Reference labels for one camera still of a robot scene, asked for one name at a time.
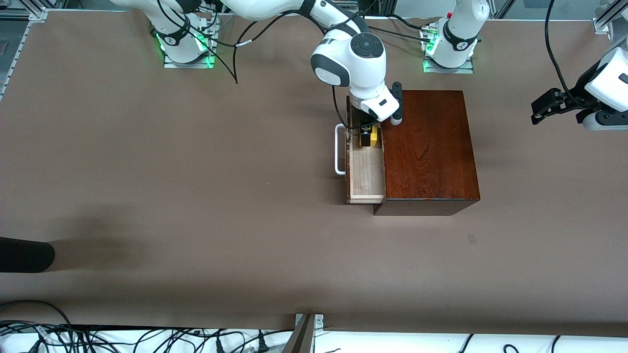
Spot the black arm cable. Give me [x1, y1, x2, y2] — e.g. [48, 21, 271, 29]
[156, 0, 307, 84]
[545, 0, 575, 97]

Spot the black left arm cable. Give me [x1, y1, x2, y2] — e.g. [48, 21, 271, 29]
[545, 0, 575, 97]

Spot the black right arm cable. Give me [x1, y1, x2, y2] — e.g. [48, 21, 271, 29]
[156, 0, 307, 84]

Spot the brown table cover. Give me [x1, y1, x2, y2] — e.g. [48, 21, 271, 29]
[0, 10, 628, 339]

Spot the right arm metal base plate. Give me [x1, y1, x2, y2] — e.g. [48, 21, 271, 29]
[163, 15, 217, 70]

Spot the wooden drawer with white handle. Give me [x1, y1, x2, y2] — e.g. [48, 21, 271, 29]
[334, 96, 386, 204]

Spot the short black base cable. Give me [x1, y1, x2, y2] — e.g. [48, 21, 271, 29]
[392, 14, 423, 31]

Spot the aluminium table edge rail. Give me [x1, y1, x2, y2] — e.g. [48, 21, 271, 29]
[0, 22, 33, 101]

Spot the black cylindrical object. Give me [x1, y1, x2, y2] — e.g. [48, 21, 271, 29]
[0, 237, 55, 274]

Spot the black arched cable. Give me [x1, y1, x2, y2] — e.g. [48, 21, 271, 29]
[0, 300, 72, 327]

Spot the yellow block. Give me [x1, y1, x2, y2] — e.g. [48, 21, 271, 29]
[360, 126, 380, 149]

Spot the dark grey profile beam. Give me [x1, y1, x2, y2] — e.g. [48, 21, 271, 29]
[282, 315, 315, 353]

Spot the silver metal bracket plate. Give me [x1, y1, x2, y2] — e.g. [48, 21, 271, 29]
[294, 314, 325, 330]

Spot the dark brown wooden cabinet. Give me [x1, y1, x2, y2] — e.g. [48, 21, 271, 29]
[372, 90, 481, 217]

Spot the long black base cable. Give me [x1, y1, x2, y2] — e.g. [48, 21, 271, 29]
[367, 25, 432, 44]

